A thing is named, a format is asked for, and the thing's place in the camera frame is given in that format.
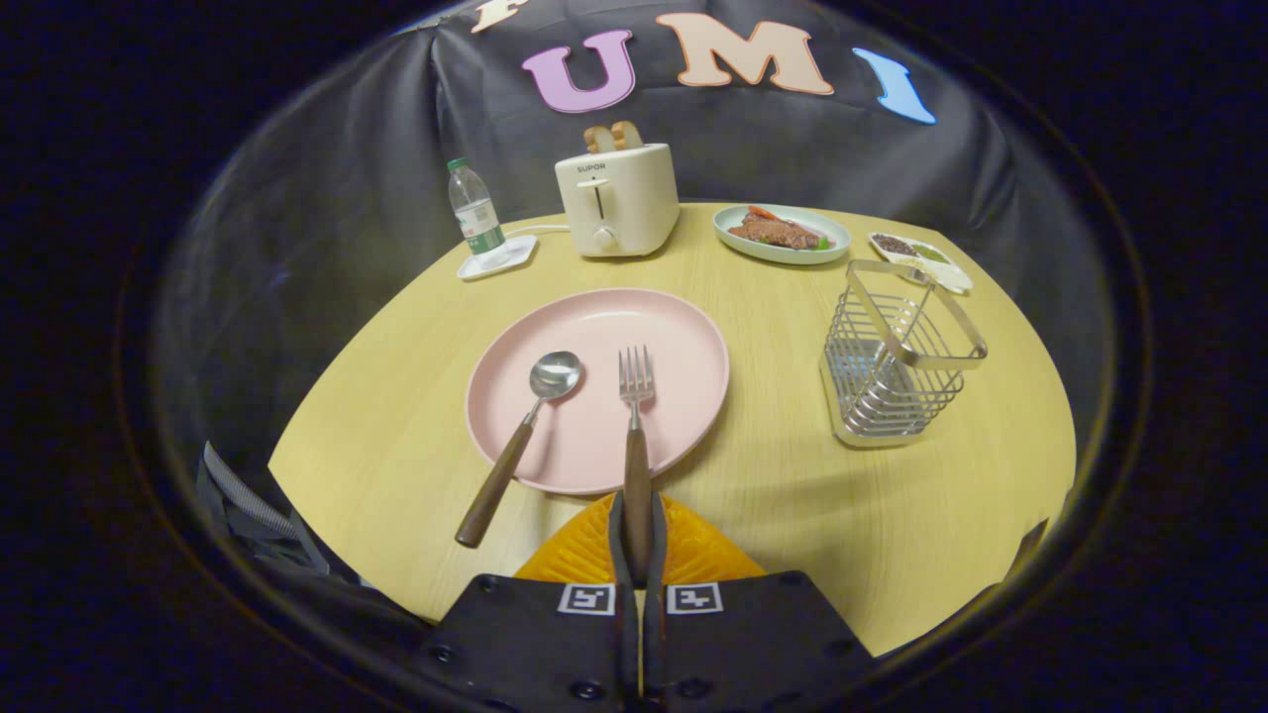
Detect dark bag with grey strap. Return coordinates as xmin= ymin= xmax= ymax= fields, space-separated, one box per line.
xmin=196 ymin=441 xmax=377 ymax=585

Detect wooden handled spoon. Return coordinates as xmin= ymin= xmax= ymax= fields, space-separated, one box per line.
xmin=455 ymin=351 xmax=584 ymax=549

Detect white square coaster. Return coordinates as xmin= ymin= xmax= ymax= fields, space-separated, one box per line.
xmin=457 ymin=234 xmax=539 ymax=282

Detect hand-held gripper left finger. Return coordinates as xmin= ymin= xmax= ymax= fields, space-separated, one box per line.
xmin=421 ymin=492 xmax=643 ymax=709

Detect pink plate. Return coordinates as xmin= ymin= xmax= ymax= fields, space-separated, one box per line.
xmin=465 ymin=288 xmax=731 ymax=496

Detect black backdrop cloth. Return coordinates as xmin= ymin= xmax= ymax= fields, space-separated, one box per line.
xmin=149 ymin=0 xmax=1110 ymax=476

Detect white divided seasoning dish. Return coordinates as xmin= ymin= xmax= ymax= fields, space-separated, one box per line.
xmin=869 ymin=232 xmax=975 ymax=296

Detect pale green plate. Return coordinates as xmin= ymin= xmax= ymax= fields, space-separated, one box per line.
xmin=713 ymin=204 xmax=852 ymax=266

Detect wooden handled fork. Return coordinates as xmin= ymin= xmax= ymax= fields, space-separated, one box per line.
xmin=618 ymin=345 xmax=657 ymax=587

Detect cream toaster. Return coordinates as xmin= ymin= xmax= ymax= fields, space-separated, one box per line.
xmin=554 ymin=143 xmax=682 ymax=259

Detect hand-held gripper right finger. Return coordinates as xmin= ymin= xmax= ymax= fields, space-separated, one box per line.
xmin=642 ymin=492 xmax=878 ymax=709

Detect brown steak piece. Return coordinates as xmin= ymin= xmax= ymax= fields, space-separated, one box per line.
xmin=728 ymin=214 xmax=823 ymax=251

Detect clear plastic water bottle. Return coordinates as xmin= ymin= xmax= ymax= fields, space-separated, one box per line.
xmin=447 ymin=157 xmax=507 ymax=256

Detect metal wire cutlery basket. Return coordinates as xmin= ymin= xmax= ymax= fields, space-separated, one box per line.
xmin=820 ymin=259 xmax=989 ymax=448

